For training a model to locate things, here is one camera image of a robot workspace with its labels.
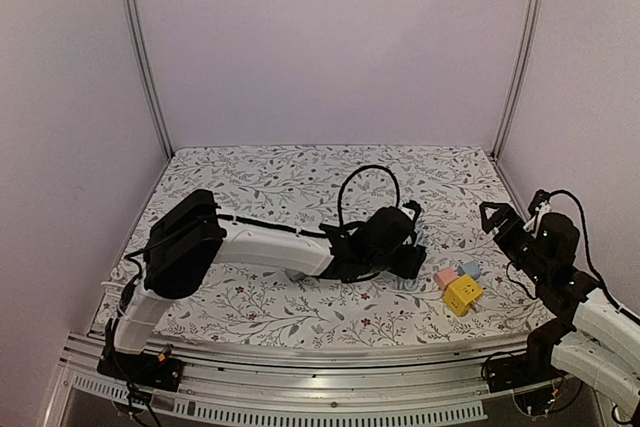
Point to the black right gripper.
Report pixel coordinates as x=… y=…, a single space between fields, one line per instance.
x=511 y=226

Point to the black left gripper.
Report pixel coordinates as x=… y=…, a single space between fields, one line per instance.
x=413 y=264

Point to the pink cube plug adapter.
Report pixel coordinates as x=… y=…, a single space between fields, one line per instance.
x=445 y=277

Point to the light blue power strip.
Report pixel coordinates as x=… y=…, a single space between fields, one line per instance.
x=295 y=276

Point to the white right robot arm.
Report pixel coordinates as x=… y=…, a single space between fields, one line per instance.
x=588 y=337

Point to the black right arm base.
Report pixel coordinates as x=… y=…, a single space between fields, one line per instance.
x=538 y=388

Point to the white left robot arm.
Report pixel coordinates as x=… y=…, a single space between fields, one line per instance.
x=193 y=236

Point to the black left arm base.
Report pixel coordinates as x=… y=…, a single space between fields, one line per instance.
x=159 y=371

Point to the blue cube plug adapter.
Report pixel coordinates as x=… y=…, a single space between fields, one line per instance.
x=472 y=269

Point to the yellow cube plug adapter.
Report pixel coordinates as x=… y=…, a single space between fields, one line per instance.
x=461 y=295

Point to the floral patterned table mat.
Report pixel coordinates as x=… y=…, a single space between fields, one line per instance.
x=309 y=185

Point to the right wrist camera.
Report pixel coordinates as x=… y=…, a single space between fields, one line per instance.
x=538 y=207

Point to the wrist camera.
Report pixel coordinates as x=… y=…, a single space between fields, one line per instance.
x=538 y=207
x=412 y=209

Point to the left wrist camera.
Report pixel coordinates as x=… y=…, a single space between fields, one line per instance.
x=412 y=209

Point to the aluminium front rail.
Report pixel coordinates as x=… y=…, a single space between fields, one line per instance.
x=436 y=384

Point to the right aluminium frame post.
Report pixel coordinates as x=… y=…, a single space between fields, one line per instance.
x=532 y=12

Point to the aluminium frame post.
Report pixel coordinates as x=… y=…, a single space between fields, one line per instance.
x=145 y=71
x=532 y=12

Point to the left aluminium frame post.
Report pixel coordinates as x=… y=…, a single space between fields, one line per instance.
x=145 y=71

